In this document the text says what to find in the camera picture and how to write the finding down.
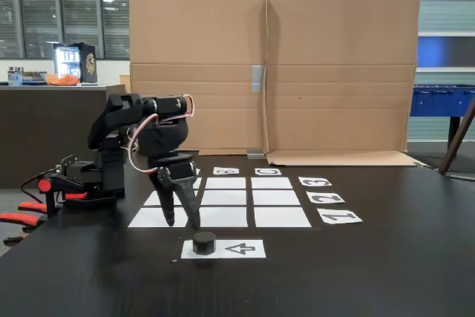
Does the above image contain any black octagonal token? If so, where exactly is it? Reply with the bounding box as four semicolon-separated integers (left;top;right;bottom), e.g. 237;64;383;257
191;231;217;257

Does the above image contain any long grey tape strip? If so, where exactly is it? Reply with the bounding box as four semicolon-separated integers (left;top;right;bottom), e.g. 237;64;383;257
252;65;263;93

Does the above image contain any large brown cardboard panel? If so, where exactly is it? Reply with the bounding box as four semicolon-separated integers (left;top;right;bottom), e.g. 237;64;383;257
128;0;269;157
264;0;428;168

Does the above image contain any black cable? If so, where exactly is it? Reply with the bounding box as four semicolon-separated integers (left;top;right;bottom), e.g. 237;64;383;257
20;171;56;203

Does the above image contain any black clamp with orange knob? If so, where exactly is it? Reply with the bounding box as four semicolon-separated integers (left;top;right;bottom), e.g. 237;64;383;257
36;174;90;218

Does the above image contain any blue foosball table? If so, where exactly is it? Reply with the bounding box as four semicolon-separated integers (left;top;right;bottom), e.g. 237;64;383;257
410;84;475;143

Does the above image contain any paper sheet number 2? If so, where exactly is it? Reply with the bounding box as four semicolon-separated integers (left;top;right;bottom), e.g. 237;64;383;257
306;191;346;205

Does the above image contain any white arrow paper sheet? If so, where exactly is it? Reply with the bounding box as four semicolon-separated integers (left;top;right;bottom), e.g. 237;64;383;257
180;239;267;260

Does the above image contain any black mini fridge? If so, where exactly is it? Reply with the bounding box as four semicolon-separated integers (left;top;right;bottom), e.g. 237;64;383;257
53;42;98;84

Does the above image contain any blue white carton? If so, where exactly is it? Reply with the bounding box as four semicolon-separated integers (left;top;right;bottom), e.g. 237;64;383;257
7;66;24;87

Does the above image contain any orange snack bag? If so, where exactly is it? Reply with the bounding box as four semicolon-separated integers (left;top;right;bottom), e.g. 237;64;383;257
45;73;82;86

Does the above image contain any paper sheet number 3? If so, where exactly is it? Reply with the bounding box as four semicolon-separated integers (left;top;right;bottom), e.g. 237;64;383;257
298;177;333;187

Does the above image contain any brown wooden leg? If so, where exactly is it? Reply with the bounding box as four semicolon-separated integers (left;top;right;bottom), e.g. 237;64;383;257
437;101;475;175

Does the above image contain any dark counter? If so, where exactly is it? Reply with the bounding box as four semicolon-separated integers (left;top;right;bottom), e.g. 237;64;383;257
0;85;129;190

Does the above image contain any paper sheet number 1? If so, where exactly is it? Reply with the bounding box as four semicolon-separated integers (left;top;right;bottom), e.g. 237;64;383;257
317;209;364;225

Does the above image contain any black clamp with orange handles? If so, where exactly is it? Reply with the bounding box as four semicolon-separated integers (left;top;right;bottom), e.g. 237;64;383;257
0;201;48;246

